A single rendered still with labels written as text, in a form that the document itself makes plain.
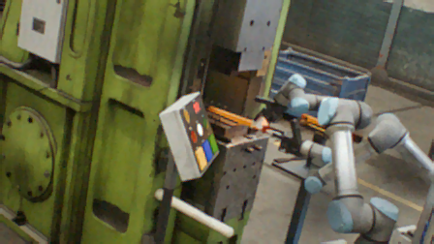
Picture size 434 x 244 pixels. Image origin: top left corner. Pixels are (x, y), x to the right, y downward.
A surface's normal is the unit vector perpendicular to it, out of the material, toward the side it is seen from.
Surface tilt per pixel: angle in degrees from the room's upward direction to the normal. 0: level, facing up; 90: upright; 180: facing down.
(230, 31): 90
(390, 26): 90
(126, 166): 90
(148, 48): 89
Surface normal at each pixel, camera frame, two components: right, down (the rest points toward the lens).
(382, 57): -0.65, 0.10
